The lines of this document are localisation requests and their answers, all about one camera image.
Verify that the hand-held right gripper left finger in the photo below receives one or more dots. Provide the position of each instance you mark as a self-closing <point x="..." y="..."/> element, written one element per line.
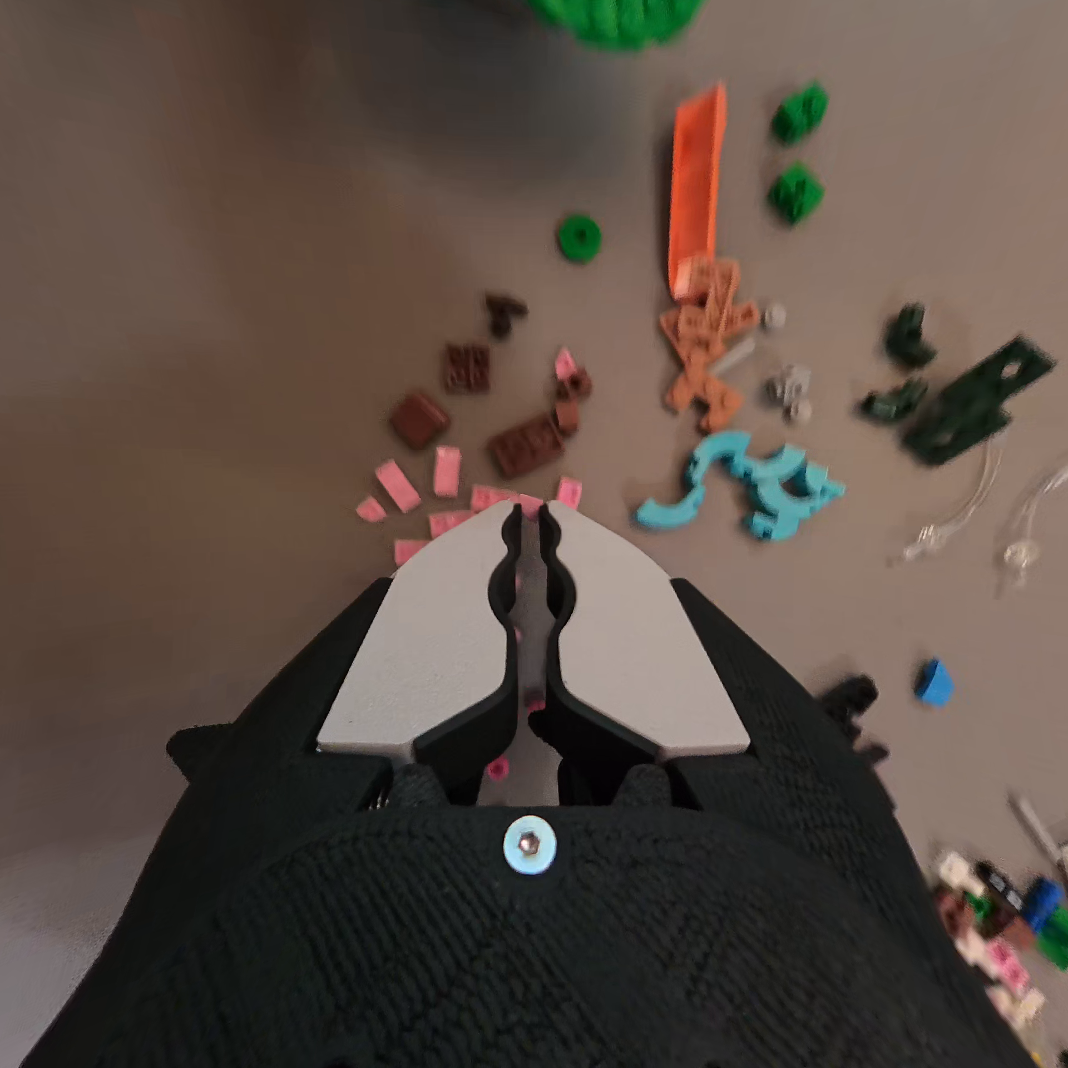
<point x="417" y="659"/>

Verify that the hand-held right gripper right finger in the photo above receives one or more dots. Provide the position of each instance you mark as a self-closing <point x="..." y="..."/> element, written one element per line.
<point x="642" y="659"/>

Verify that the group of pink lego tiles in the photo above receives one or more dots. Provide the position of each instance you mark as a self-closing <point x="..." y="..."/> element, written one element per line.
<point x="446" y="471"/>

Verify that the pile of turquoise lego arches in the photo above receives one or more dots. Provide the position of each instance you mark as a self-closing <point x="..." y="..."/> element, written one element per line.
<point x="776" y="492"/>

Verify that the brown rectangular lego plate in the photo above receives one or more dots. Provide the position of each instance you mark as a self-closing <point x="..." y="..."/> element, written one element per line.
<point x="526" y="447"/>

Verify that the brown curved lego slope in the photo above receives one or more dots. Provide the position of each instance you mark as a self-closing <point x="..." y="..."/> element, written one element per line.
<point x="419" y="420"/>

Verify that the small black lego piece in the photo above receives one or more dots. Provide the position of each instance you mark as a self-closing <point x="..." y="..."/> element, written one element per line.
<point x="873" y="755"/>

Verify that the small brown round lego brick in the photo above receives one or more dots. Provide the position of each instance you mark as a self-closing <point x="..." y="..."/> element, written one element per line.
<point x="576" y="385"/>

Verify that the blue lego slope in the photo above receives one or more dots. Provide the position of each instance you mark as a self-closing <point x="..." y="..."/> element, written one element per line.
<point x="934" y="683"/>

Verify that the brown square lego plate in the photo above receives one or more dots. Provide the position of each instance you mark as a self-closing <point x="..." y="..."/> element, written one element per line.
<point x="466" y="368"/>

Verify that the small pink lego quarter tile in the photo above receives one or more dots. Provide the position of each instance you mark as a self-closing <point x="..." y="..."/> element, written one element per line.
<point x="566" y="364"/>

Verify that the grey lego clip piece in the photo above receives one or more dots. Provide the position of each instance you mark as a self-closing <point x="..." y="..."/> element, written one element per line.
<point x="791" y="389"/>

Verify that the grey lego bar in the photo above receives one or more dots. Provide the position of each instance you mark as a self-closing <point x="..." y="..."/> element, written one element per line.
<point x="734" y="355"/>

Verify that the transparent lego stem piece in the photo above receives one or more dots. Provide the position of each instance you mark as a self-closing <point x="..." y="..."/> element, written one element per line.
<point x="939" y="534"/>

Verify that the pile of tan lego plates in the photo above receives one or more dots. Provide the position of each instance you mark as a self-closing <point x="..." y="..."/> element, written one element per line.
<point x="705" y="342"/>

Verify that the small white round lego piece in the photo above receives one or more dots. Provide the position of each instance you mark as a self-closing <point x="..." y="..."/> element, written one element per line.
<point x="774" y="315"/>

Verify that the transparent curved lego piece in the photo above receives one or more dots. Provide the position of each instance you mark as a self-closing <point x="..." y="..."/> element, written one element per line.
<point x="1022" y="552"/>

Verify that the dark green long lego plate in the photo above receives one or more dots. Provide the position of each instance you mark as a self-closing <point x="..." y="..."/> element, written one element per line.
<point x="976" y="401"/>

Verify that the green round lego plate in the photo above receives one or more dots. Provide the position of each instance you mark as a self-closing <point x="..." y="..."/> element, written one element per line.
<point x="579" y="239"/>

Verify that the pile of mixed lego pieces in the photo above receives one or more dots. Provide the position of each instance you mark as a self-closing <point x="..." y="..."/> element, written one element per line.
<point x="1018" y="926"/>

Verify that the orange lego brick separator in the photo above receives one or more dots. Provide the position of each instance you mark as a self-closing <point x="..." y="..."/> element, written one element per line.
<point x="697" y="183"/>

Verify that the green lego leaf piece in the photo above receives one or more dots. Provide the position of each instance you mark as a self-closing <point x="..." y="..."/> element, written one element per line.
<point x="799" y="112"/>
<point x="795" y="194"/>

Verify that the large green lego piece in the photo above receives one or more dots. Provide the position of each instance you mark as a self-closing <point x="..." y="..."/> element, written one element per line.
<point x="613" y="21"/>

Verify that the dark brown lego bracket piece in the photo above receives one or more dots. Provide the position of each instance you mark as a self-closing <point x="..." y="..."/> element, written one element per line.
<point x="503" y="314"/>

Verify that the dark green lego bracket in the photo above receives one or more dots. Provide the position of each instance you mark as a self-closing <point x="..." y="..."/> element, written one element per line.
<point x="893" y="401"/>
<point x="908" y="336"/>

